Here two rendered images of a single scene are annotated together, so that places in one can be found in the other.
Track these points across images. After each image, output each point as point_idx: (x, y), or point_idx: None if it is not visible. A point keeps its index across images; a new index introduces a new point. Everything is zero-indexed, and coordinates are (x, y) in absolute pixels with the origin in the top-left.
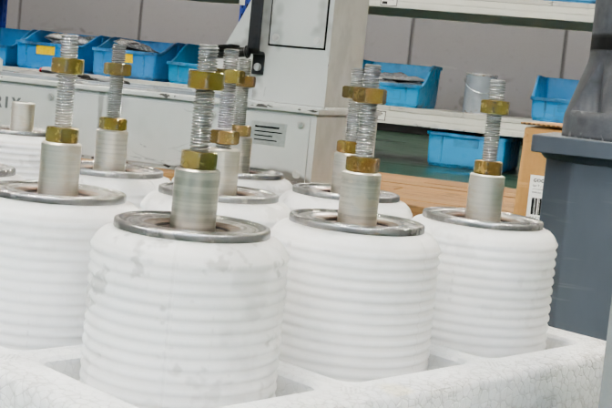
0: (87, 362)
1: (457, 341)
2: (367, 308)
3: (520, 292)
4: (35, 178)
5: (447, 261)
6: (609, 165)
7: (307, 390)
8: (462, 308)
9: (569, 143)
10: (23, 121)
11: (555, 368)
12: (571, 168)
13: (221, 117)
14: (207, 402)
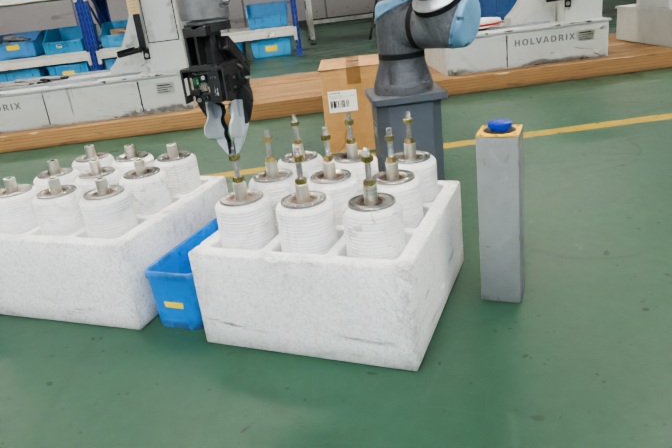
0: (357, 251)
1: None
2: (411, 204)
3: (432, 178)
4: (191, 174)
5: None
6: (402, 105)
7: (407, 234)
8: None
9: (387, 101)
10: (175, 152)
11: (450, 198)
12: (388, 109)
13: (327, 151)
14: (398, 250)
